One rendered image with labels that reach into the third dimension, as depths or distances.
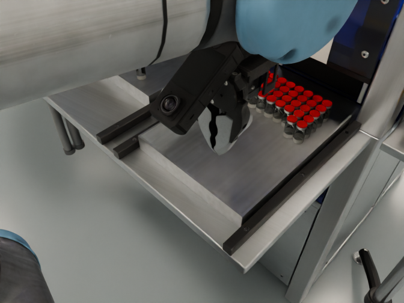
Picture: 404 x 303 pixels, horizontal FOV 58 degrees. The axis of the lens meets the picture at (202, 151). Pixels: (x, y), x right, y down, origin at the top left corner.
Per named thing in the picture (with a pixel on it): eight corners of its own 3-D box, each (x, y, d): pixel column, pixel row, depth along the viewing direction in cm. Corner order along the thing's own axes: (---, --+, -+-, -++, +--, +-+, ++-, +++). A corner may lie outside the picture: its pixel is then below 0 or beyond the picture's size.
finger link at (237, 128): (246, 143, 47) (254, 87, 41) (238, 149, 46) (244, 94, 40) (219, 126, 49) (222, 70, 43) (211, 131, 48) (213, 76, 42)
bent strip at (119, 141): (165, 109, 80) (163, 87, 76) (174, 115, 79) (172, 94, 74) (112, 141, 73) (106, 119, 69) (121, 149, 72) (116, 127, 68)
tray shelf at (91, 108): (171, 18, 114) (171, 13, 112) (386, 125, 79) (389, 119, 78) (26, 83, 90) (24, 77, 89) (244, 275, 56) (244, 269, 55)
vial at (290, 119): (287, 130, 75) (290, 113, 72) (296, 135, 74) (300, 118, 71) (280, 135, 74) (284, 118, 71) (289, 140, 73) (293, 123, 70)
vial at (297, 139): (296, 135, 74) (300, 118, 71) (305, 140, 73) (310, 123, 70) (290, 140, 73) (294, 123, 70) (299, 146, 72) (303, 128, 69)
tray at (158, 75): (182, 18, 110) (181, 6, 107) (249, 50, 97) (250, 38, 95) (85, 62, 93) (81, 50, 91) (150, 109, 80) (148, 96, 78)
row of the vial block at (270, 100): (244, 97, 83) (246, 80, 80) (311, 135, 74) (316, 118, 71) (237, 101, 82) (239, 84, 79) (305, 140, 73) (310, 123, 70)
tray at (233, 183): (250, 77, 89) (251, 65, 86) (347, 128, 76) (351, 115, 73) (140, 148, 72) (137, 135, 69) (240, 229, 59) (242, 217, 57)
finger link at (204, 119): (239, 136, 55) (244, 86, 48) (212, 157, 52) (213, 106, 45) (223, 127, 56) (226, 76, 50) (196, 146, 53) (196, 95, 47)
